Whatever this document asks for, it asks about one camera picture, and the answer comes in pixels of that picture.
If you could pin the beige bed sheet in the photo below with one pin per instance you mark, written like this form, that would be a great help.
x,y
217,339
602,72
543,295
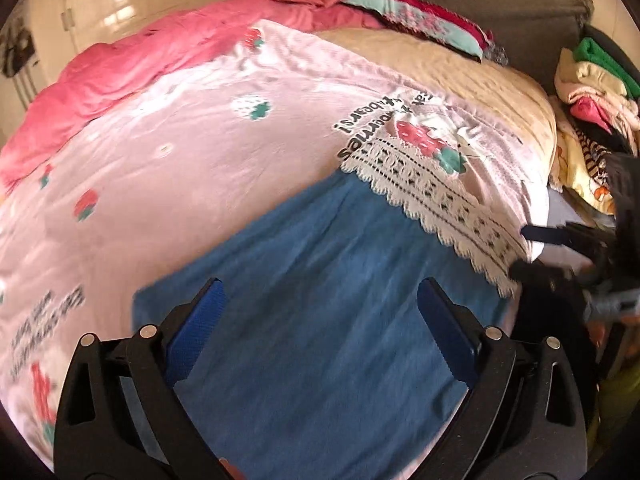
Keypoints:
x,y
475,75

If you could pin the pink strawberry printed blanket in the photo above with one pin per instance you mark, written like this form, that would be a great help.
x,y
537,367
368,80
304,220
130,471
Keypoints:
x,y
200,150

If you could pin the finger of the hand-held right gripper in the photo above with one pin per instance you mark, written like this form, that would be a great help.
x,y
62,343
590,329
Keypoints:
x,y
545,234
537,272

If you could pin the blue pants with lace hem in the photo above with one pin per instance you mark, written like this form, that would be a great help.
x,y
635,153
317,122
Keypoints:
x,y
325,310

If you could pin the cream cloth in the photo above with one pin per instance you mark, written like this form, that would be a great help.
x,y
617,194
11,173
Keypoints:
x,y
582,80

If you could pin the pink cloth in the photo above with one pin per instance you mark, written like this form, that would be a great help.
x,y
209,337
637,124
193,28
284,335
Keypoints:
x,y
590,110

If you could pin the green cloth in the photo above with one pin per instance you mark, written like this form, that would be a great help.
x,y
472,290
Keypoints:
x,y
605,62

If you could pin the striped folded pillow blanket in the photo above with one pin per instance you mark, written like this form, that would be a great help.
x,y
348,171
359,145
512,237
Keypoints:
x,y
430,22

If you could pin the pink duvet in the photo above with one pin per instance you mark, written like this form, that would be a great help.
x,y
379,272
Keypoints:
x,y
150,55

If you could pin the pile of clothes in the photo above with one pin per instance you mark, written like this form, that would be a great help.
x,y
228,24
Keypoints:
x,y
575,170

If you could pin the person's left hand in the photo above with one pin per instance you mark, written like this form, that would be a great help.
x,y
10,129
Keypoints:
x,y
231,470

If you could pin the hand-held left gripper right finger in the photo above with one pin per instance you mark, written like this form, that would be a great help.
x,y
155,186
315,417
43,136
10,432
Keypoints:
x,y
450,340

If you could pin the black yellow striped cloth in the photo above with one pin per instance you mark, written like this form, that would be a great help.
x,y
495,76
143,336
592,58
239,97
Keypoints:
x,y
594,157

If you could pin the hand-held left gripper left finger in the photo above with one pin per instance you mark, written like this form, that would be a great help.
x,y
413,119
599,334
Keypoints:
x,y
200,330

